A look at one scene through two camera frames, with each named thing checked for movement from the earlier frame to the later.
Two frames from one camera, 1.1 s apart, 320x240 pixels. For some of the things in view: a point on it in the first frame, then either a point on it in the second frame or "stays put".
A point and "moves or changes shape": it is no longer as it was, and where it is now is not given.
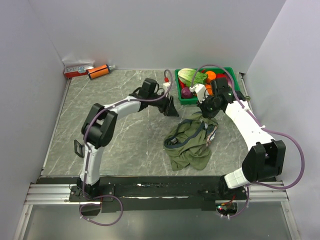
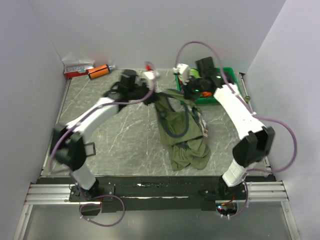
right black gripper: (205, 113) -> (186, 89)
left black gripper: (171, 111) -> (153, 98)
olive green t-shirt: (186, 144) moves or changes shape
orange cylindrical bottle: (100, 71) stays put
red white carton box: (76, 68) stays put
